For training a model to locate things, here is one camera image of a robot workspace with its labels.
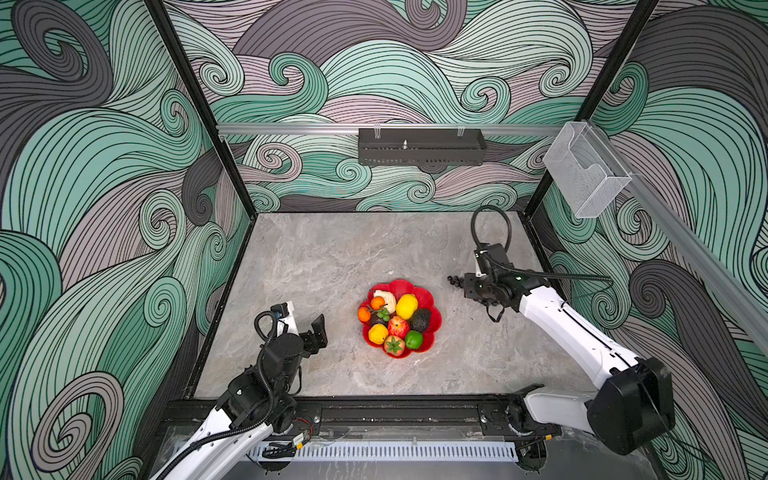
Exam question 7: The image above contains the orange cherry tomato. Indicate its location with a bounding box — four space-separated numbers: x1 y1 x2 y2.
370 296 386 310
357 307 371 324

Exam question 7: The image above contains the red yellow apple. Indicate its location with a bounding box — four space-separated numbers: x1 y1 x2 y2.
383 335 406 357

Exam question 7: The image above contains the black avocado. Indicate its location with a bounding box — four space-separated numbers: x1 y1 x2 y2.
408 308 432 333

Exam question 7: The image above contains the pale yellow pear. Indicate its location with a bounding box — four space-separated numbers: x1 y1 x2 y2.
373 290 397 315

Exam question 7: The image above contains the yellow lemon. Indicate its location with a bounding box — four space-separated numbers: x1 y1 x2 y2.
395 294 419 320

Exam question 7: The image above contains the green lime fruit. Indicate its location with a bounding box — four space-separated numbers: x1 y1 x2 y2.
404 330 424 350

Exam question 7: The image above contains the black grape bunch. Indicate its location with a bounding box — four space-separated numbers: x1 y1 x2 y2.
447 275 467 290

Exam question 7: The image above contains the small yellow wrinkled fruit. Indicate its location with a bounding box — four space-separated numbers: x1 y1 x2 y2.
368 324 389 345

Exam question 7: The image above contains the dark purple mangosteen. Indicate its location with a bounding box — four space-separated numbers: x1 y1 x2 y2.
369 308 390 327

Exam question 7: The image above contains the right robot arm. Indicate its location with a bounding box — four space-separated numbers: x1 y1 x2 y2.
459 243 676 455

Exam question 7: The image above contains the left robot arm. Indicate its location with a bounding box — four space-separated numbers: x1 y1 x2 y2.
153 302 328 479

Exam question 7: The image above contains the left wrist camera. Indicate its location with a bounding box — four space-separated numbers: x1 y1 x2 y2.
270 301 299 337

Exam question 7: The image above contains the white slotted cable duct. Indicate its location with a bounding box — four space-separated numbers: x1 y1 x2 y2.
277 441 519 463

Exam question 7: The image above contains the clear plastic wall bin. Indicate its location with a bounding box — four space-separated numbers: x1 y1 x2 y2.
543 121 631 219

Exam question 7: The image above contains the aluminium rail back wall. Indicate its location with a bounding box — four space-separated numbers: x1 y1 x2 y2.
216 122 562 137

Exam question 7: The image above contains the aluminium rail wall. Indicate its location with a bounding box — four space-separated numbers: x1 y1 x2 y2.
216 122 562 137
587 123 767 353

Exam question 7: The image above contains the black perforated wall tray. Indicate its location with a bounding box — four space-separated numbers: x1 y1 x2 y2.
357 129 488 173

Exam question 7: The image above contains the aluminium rail right wall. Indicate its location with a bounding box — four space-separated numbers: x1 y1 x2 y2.
587 123 767 353

